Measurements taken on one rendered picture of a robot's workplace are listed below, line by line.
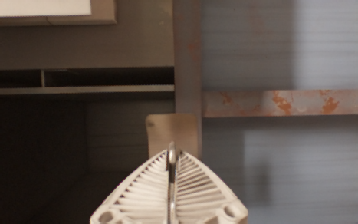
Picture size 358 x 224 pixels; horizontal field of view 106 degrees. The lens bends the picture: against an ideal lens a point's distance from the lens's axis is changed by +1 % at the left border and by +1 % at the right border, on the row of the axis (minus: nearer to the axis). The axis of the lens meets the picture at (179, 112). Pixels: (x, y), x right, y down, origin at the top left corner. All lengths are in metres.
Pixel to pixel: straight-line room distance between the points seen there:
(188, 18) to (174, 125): 0.20
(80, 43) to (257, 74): 0.38
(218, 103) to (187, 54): 0.11
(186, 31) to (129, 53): 0.11
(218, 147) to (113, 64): 0.29
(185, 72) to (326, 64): 0.35
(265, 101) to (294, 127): 0.14
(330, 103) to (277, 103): 0.11
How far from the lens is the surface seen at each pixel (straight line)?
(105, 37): 0.31
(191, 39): 0.29
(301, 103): 0.36
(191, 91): 0.26
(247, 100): 0.30
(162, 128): 0.22
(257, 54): 0.39
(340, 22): 0.54
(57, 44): 0.36
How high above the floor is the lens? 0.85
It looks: 1 degrees down
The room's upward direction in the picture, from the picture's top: 91 degrees counter-clockwise
